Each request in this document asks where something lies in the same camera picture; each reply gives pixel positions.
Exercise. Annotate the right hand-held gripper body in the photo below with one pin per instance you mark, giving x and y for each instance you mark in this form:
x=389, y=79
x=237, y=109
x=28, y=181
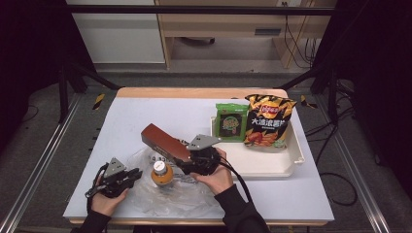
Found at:
x=202, y=158

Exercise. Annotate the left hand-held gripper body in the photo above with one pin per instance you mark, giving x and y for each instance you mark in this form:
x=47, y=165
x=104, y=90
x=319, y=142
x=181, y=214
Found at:
x=113, y=174

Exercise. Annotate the orange drink bottle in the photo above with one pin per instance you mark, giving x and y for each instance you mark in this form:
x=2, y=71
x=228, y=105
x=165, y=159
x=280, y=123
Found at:
x=162, y=176

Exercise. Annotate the reddish brown box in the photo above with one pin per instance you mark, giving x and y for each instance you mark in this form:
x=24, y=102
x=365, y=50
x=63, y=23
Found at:
x=162, y=142

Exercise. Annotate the clear plastic bag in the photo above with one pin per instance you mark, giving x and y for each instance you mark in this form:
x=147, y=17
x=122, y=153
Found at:
x=175, y=200

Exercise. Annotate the green seaweed snack pack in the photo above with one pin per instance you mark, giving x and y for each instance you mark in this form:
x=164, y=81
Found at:
x=231, y=124

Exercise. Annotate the white plastic tray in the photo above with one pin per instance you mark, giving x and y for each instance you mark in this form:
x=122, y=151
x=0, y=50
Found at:
x=265, y=161

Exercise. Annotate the black and yellow chips bag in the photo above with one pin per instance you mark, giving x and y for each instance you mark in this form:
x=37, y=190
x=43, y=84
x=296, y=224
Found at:
x=268, y=123

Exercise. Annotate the person's right hand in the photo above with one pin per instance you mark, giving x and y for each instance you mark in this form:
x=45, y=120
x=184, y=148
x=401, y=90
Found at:
x=217, y=179

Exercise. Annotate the person's left hand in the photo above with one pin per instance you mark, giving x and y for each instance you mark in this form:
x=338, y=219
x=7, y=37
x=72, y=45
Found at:
x=105, y=204

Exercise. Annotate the yellow and black floor tape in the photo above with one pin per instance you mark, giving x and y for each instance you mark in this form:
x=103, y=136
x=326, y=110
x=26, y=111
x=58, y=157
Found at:
x=98, y=101
x=304, y=101

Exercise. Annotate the black stand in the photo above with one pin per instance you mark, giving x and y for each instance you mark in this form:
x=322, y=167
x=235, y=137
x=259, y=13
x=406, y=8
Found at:
x=63, y=97
x=333, y=103

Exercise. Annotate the white cabinet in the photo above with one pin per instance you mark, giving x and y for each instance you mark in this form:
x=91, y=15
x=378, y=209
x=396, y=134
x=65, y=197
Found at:
x=120, y=39

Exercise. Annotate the beige wooden desk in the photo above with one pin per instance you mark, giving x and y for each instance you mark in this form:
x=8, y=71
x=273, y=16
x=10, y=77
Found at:
x=226, y=24

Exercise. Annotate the black horizontal bar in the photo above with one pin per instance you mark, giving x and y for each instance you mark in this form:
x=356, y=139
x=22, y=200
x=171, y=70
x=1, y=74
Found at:
x=194, y=9

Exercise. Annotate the black curtain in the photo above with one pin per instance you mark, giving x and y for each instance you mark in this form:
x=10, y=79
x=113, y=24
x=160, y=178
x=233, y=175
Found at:
x=379, y=64
x=29, y=48

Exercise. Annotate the aluminium floor rail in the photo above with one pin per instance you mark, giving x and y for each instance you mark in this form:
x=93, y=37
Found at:
x=42, y=161
x=354, y=171

